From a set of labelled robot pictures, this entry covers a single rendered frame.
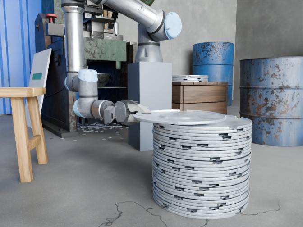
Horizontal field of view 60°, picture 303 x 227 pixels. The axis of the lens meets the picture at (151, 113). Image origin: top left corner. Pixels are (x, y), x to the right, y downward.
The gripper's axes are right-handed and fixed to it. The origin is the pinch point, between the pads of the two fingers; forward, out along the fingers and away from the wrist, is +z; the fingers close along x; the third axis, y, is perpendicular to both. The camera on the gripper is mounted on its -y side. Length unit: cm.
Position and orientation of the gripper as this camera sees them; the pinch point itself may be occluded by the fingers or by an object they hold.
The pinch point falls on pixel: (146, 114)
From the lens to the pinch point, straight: 89.5
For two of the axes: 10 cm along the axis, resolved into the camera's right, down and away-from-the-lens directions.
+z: 8.5, 0.7, -5.3
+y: 5.3, -1.0, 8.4
